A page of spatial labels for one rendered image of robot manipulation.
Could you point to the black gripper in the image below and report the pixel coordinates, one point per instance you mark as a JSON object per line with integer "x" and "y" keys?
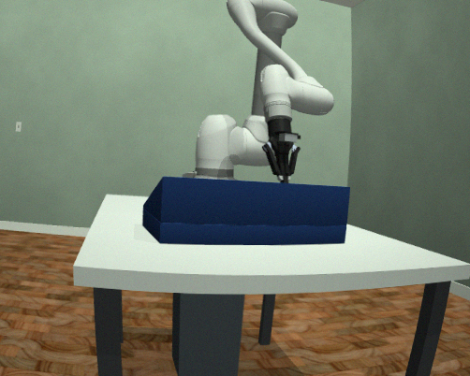
{"x": 281, "y": 150}

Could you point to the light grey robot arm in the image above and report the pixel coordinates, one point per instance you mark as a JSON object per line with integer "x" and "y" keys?
{"x": 221, "y": 144}

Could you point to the blue switch panel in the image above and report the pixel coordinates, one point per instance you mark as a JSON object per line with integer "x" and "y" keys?
{"x": 225, "y": 212}

